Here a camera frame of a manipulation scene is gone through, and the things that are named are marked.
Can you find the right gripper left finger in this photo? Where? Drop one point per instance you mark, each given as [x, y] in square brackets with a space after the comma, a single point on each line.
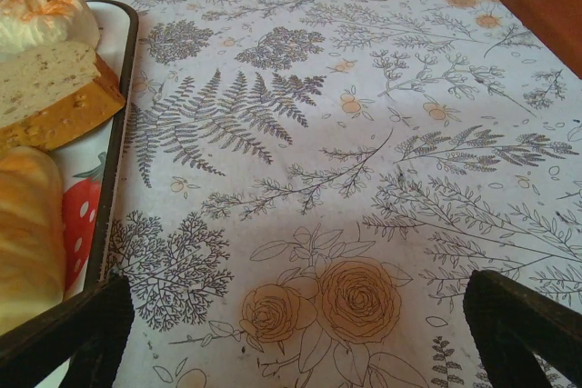
[100, 315]

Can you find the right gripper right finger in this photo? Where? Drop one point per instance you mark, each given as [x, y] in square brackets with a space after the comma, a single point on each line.
[523, 342]

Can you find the striped fake croissant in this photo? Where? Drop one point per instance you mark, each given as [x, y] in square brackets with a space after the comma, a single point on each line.
[27, 233]

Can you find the seeded fake bread slice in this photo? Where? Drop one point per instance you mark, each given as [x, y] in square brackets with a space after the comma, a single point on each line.
[45, 83]

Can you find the white orange fake scone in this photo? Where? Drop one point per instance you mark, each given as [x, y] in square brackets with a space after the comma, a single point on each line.
[36, 20]

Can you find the strawberry print white tray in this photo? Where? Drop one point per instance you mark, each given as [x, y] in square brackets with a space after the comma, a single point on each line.
[86, 206]

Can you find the floral print tablecloth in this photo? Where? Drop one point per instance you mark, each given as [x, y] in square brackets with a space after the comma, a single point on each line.
[318, 179]

